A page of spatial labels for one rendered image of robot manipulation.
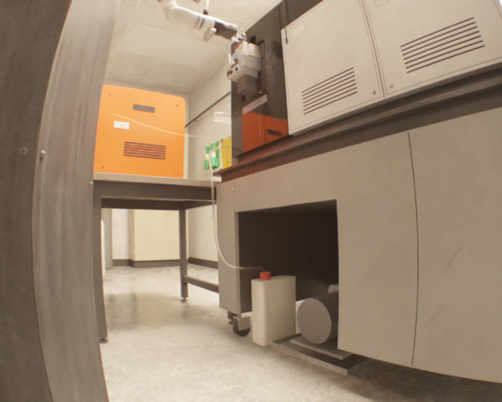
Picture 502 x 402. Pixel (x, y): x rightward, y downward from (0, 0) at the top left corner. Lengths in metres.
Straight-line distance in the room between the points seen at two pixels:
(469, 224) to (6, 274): 0.74
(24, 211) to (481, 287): 0.73
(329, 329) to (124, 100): 1.27
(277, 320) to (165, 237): 3.14
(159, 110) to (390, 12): 1.07
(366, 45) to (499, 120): 0.48
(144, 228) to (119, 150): 2.84
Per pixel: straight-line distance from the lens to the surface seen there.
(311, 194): 0.89
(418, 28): 0.90
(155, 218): 4.19
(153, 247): 4.18
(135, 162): 1.37
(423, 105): 0.72
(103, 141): 1.37
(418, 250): 0.70
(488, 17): 0.85
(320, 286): 1.56
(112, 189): 1.31
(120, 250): 4.45
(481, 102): 0.71
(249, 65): 1.33
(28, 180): 0.34
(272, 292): 1.23
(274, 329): 1.27
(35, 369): 0.38
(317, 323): 1.09
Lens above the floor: 0.47
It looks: 6 degrees up
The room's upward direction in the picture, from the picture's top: 1 degrees counter-clockwise
